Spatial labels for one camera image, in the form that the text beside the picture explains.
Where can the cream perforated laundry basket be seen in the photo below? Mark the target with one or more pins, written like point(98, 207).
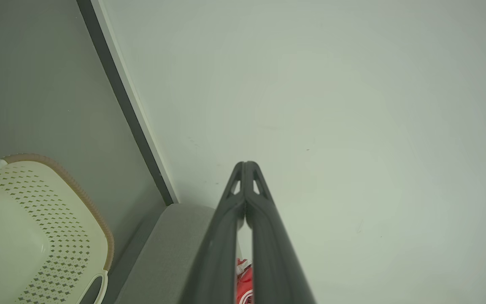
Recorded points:
point(36, 228)

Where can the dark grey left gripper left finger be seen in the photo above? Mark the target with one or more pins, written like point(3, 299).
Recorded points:
point(217, 253)

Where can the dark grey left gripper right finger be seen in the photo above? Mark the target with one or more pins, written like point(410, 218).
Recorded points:
point(274, 261)

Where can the grey fabric sofa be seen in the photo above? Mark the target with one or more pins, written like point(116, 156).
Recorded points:
point(163, 257)

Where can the white black wall baseboard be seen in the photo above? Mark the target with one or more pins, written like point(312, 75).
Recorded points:
point(120, 93)

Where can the red white sports jersey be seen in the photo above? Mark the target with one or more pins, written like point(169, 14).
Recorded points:
point(244, 283)

